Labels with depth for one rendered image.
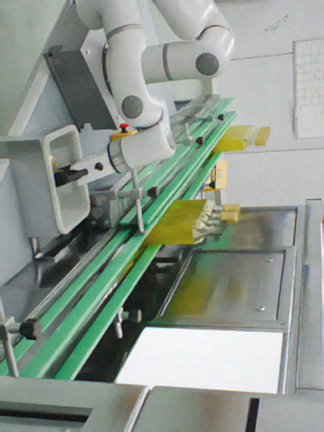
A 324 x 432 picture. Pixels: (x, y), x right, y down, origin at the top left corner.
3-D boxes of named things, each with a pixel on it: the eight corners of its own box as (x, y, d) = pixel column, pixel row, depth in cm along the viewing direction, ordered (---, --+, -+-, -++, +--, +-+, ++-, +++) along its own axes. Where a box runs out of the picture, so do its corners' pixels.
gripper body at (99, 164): (120, 178, 120) (77, 192, 124) (134, 165, 129) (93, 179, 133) (106, 146, 118) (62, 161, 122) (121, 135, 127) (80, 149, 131)
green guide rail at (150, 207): (119, 226, 144) (148, 225, 142) (118, 222, 143) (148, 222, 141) (222, 113, 302) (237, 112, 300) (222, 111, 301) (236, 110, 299)
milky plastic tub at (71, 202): (28, 238, 124) (62, 238, 122) (7, 140, 117) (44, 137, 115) (60, 213, 140) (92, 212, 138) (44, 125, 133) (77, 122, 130)
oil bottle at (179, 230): (128, 245, 152) (204, 245, 146) (125, 226, 150) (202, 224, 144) (134, 238, 157) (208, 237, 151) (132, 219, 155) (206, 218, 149)
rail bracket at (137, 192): (114, 236, 140) (161, 235, 137) (104, 172, 135) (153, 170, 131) (117, 232, 143) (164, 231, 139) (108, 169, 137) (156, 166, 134)
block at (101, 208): (87, 229, 141) (112, 229, 139) (81, 195, 138) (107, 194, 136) (92, 225, 145) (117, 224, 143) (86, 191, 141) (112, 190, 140)
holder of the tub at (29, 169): (30, 259, 127) (62, 259, 124) (6, 141, 118) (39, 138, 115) (62, 232, 142) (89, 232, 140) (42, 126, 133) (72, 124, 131)
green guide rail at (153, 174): (115, 199, 141) (144, 198, 139) (114, 195, 141) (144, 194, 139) (221, 99, 299) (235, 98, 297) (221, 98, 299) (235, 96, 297)
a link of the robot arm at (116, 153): (127, 175, 119) (116, 179, 120) (139, 164, 127) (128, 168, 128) (114, 143, 117) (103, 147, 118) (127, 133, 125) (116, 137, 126)
